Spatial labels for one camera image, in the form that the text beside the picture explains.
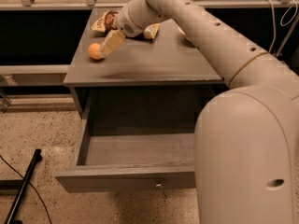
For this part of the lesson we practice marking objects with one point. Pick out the white paper bowl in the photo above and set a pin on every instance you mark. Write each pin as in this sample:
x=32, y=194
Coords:
x=184, y=35

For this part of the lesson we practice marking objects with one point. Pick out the open grey top drawer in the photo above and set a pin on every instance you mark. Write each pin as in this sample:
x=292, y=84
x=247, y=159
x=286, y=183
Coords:
x=130, y=155

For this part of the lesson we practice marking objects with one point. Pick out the grey wooden cabinet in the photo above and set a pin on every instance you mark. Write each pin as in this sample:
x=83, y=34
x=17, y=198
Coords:
x=165, y=78

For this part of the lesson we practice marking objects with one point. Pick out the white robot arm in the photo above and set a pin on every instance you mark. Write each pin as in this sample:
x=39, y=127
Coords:
x=245, y=139

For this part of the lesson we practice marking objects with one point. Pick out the black metal bar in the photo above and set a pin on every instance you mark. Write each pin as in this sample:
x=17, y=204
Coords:
x=17, y=187

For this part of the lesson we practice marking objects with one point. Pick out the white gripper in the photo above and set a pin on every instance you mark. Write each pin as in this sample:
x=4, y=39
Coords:
x=131, y=28

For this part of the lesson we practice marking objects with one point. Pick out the orange fruit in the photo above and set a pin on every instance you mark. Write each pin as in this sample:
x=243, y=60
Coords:
x=93, y=51

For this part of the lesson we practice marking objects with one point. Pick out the brown chip bag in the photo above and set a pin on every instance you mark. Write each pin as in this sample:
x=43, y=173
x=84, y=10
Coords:
x=107, y=22

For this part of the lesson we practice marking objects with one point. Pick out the metal railing frame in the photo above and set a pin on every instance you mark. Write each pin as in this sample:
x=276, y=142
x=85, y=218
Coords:
x=39, y=38

